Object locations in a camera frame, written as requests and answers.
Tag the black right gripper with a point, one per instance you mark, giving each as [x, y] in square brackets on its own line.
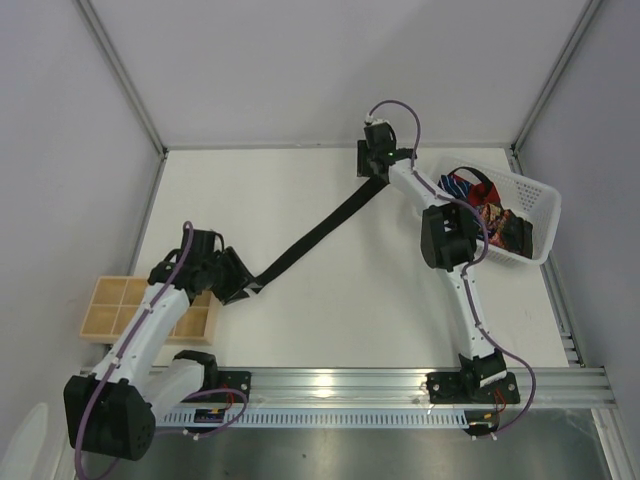
[364, 158]

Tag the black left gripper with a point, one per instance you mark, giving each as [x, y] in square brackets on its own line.
[232, 276]

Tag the black tie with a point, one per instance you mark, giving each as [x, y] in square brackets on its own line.
[305, 244]

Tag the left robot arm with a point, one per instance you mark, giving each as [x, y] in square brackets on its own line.
[114, 410]

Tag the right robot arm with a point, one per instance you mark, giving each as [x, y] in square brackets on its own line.
[448, 244]

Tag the blue striped tie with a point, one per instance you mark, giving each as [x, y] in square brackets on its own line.
[455, 186]

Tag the red tie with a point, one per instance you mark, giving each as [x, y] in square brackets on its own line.
[484, 193]

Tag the wooden compartment tray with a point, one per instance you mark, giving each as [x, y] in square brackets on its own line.
[115, 300]

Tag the dark patterned tie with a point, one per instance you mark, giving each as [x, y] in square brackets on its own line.
[507, 231]

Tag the white plastic basket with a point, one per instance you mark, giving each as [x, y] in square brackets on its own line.
[537, 204]

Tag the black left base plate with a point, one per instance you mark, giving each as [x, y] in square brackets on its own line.
[228, 379]

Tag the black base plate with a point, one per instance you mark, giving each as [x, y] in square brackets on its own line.
[228, 379]
[450, 387]

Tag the aluminium mounting rail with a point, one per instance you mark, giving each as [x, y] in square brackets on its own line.
[405, 387]

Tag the white slotted cable duct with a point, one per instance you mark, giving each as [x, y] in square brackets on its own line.
[209, 418]

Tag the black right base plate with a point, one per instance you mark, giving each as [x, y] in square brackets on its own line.
[450, 387]

